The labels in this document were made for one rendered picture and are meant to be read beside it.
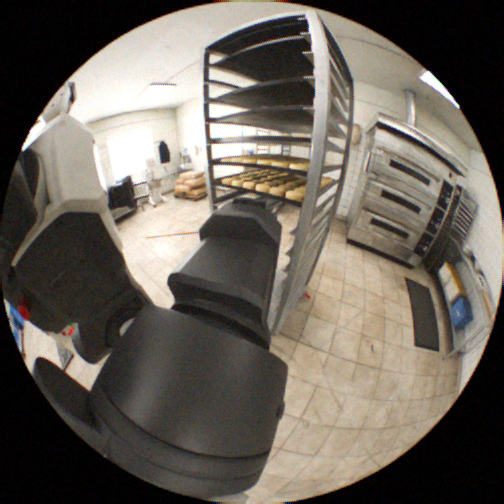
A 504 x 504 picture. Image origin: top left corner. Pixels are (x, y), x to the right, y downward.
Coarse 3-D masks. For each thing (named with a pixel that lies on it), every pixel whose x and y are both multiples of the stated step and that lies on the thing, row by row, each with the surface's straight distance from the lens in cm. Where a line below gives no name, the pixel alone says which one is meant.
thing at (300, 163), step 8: (224, 160) 64; (232, 160) 60; (240, 160) 59; (248, 160) 55; (256, 160) 57; (264, 160) 55; (272, 160) 56; (280, 160) 61; (288, 160) 66; (296, 160) 67; (304, 160) 82; (296, 168) 46; (304, 168) 46
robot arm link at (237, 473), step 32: (64, 384) 8; (96, 384) 7; (64, 416) 7; (96, 416) 7; (96, 448) 8; (128, 448) 6; (160, 448) 5; (160, 480) 6; (192, 480) 6; (224, 480) 6; (256, 480) 8
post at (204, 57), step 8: (200, 56) 82; (208, 56) 81; (200, 64) 79; (200, 72) 77; (208, 72) 77; (200, 80) 75; (200, 88) 73; (208, 88) 73; (200, 96) 72; (208, 96) 72; (200, 104) 71; (208, 104) 71; (200, 112) 70; (208, 112) 70; (200, 120) 70; (200, 128) 69; (208, 128) 68; (208, 136) 68; (208, 152) 67; (208, 168) 67; (208, 176) 68; (208, 184) 69; (208, 192) 71; (216, 208) 73
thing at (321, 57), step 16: (320, 32) 54; (320, 48) 50; (320, 64) 46; (320, 80) 44; (320, 96) 42; (320, 112) 41; (320, 128) 40; (320, 144) 39; (320, 160) 39; (320, 176) 40; (304, 208) 42; (304, 224) 44; (304, 240) 47; (288, 272) 58; (288, 288) 64
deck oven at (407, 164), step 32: (384, 128) 240; (384, 160) 233; (416, 160) 254; (448, 160) 261; (384, 192) 239; (416, 192) 258; (448, 192) 292; (352, 224) 249; (384, 224) 254; (416, 224) 274; (384, 256) 290; (416, 256) 304
